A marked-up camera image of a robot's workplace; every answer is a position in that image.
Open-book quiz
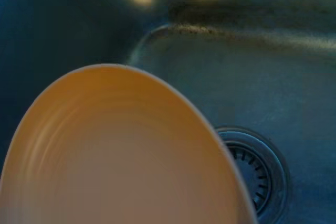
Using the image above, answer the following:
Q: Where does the orange plastic plate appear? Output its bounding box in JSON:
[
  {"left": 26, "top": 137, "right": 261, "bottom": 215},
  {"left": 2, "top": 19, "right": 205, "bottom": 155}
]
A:
[{"left": 0, "top": 63, "right": 260, "bottom": 224}]

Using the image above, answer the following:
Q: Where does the stainless steel double sink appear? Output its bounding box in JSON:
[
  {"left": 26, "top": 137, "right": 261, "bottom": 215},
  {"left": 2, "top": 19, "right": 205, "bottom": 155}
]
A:
[{"left": 0, "top": 0, "right": 336, "bottom": 224}]

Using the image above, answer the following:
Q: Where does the metal sink drain strainer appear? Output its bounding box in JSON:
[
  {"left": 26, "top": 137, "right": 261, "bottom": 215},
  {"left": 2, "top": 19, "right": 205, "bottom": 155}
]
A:
[{"left": 214, "top": 125, "right": 291, "bottom": 224}]

